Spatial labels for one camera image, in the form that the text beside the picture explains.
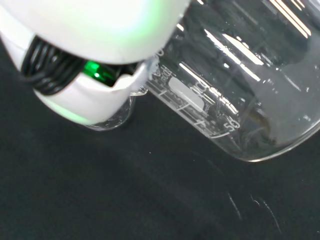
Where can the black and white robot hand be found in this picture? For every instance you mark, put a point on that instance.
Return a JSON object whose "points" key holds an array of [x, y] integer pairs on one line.
{"points": [[87, 30]]}

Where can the black table cloth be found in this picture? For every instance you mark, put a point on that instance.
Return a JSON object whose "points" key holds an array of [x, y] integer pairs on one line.
{"points": [[100, 190]]}

